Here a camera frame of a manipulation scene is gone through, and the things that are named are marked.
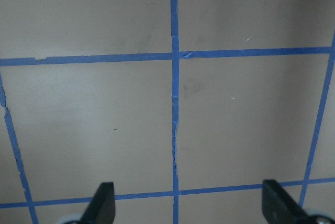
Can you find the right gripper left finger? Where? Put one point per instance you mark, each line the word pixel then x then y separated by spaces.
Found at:
pixel 102 207

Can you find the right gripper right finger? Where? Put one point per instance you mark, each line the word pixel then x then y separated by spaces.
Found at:
pixel 278 206

